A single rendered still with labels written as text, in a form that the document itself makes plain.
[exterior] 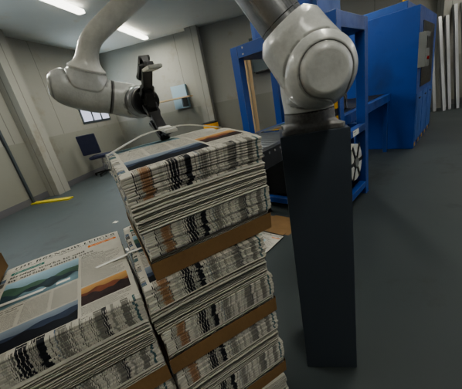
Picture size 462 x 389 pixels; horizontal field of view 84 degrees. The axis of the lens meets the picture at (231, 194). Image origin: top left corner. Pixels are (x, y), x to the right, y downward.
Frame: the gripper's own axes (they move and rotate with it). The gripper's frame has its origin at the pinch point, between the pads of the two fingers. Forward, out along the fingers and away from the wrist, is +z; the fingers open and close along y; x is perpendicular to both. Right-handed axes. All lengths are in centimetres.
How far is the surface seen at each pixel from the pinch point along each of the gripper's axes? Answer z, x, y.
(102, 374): 20, 30, 45
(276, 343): 21, -9, 67
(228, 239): 18.7, -1.4, 30.1
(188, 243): 18.9, 7.4, 26.7
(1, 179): -494, 166, 86
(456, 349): 38, -85, 115
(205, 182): 19.3, 1.3, 15.5
